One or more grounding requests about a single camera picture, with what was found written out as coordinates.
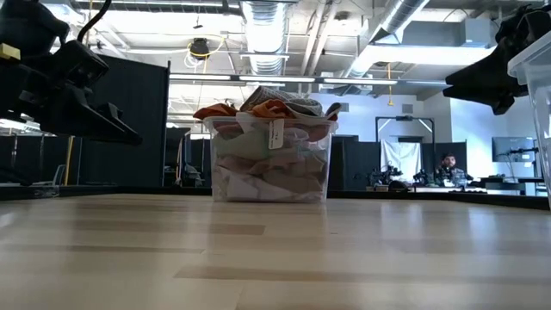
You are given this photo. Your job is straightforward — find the black ceiling device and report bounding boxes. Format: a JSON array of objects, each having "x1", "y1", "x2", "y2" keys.
[{"x1": 189, "y1": 37, "x2": 211, "y2": 59}]

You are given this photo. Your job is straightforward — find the silver ventilation duct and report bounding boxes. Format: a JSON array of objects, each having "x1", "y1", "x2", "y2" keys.
[{"x1": 239, "y1": 0, "x2": 288, "y2": 90}]

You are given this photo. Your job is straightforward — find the grey diamond-patterned towel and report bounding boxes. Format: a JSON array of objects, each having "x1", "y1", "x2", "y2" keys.
[{"x1": 239, "y1": 85, "x2": 325, "y2": 118}]

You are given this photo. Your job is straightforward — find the ceiling light strip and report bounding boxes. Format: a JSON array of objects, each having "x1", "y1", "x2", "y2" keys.
[{"x1": 169, "y1": 72, "x2": 449, "y2": 87}]

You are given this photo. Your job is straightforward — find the black partition panel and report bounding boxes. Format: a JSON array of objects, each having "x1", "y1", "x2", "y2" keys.
[
  {"x1": 333, "y1": 134, "x2": 382, "y2": 189},
  {"x1": 420, "y1": 140, "x2": 468, "y2": 173}
]

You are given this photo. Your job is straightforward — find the computer monitor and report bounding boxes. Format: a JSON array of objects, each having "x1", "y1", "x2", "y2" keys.
[{"x1": 492, "y1": 136, "x2": 535, "y2": 164}]

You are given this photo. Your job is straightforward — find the white hanging cloth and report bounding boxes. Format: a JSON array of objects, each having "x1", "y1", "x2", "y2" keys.
[{"x1": 381, "y1": 139, "x2": 422, "y2": 182}]

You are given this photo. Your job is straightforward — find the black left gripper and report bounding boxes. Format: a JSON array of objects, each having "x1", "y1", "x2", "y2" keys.
[{"x1": 0, "y1": 59, "x2": 143, "y2": 146}]

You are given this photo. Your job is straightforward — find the person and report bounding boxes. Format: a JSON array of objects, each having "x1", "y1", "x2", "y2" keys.
[{"x1": 434, "y1": 153, "x2": 474, "y2": 182}]

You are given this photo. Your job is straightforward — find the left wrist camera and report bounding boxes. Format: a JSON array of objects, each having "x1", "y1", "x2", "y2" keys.
[{"x1": 51, "y1": 40, "x2": 110, "y2": 90}]

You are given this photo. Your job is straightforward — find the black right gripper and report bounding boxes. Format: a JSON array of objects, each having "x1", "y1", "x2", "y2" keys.
[{"x1": 443, "y1": 3, "x2": 551, "y2": 116}]

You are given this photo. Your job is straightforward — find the yellow tag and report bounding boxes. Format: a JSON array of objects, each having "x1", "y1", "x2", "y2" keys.
[{"x1": 0, "y1": 42, "x2": 22, "y2": 61}]

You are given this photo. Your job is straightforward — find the orange towel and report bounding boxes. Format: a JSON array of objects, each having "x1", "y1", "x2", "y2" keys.
[{"x1": 193, "y1": 98, "x2": 341, "y2": 122}]

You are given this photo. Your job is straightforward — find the black divider panel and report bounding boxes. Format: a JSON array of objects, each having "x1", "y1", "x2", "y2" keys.
[{"x1": 79, "y1": 53, "x2": 171, "y2": 187}]

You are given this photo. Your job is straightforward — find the black background robot arms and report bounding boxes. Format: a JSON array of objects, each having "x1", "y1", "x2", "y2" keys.
[{"x1": 365, "y1": 165, "x2": 436, "y2": 189}]

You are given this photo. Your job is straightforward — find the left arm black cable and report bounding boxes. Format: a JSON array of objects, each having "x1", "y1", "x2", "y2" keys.
[{"x1": 76, "y1": 0, "x2": 113, "y2": 44}]

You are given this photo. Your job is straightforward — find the pink towel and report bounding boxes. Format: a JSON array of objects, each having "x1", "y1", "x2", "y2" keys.
[{"x1": 214, "y1": 152, "x2": 328, "y2": 177}]

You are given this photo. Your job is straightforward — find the clear plastic storage bin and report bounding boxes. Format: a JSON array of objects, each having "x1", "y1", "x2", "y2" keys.
[
  {"x1": 507, "y1": 29, "x2": 551, "y2": 210},
  {"x1": 202, "y1": 115, "x2": 339, "y2": 204}
]

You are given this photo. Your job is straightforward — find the yellow cable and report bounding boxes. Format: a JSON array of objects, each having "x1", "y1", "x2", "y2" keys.
[{"x1": 64, "y1": 135, "x2": 75, "y2": 186}]

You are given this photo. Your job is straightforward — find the black stand frame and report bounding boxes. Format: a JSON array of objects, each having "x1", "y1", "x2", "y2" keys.
[{"x1": 375, "y1": 115, "x2": 436, "y2": 173}]

